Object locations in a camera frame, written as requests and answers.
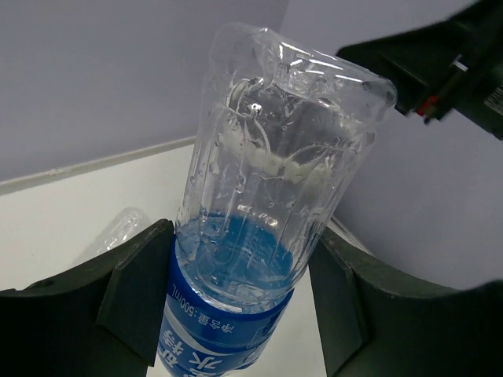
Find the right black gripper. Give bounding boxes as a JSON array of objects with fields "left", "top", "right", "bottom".
[{"left": 336, "top": 1, "right": 502, "bottom": 141}]

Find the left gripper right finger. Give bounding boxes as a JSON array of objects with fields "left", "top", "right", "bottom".
[{"left": 309, "top": 229, "right": 502, "bottom": 376}]

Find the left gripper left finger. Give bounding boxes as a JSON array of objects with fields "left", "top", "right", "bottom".
[{"left": 1, "top": 219, "right": 174, "bottom": 376}]

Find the blue label clear bottle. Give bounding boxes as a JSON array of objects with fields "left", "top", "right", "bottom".
[{"left": 157, "top": 23, "right": 397, "bottom": 376}]

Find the clear bottle far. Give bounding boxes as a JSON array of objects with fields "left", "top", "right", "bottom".
[{"left": 86, "top": 207, "right": 152, "bottom": 257}]

